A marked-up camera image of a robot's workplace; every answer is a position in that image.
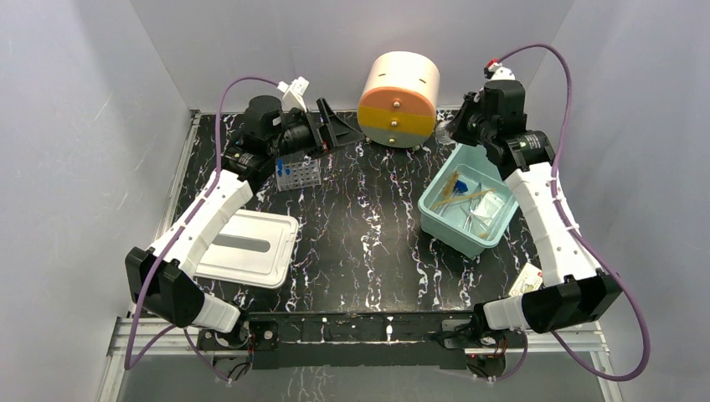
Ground small clear beaker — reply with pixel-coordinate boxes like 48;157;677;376
435;121;455;146

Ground test tube brush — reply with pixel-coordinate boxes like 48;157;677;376
441;171;459;199

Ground yellow rubber tubing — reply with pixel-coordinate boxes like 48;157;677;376
431;189;492;240

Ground teal plastic bin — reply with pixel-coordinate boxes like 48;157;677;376
418;145;518;258

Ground metal scissors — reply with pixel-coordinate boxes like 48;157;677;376
462;200;480;233

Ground white bin lid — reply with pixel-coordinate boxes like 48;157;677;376
195;209;301;289

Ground clear plastic funnel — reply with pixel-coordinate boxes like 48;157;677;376
472;192;506;225

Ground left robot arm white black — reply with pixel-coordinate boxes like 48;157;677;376
125;95;364;333

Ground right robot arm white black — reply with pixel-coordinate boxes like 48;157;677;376
450;80;621;340

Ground clear test tube rack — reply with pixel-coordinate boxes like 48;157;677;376
275;159;322;192

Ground round pastel drawer cabinet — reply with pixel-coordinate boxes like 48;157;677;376
357;51;440;151

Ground small white card box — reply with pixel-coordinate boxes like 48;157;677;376
507;262;543;296

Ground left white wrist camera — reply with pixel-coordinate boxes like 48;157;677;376
277;76;310;111

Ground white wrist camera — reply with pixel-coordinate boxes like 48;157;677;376
277;76;310;111
484;59;516;80

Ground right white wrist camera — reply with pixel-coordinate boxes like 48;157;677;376
484;59;516;80

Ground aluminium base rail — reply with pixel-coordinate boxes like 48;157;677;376
109;311;607;379

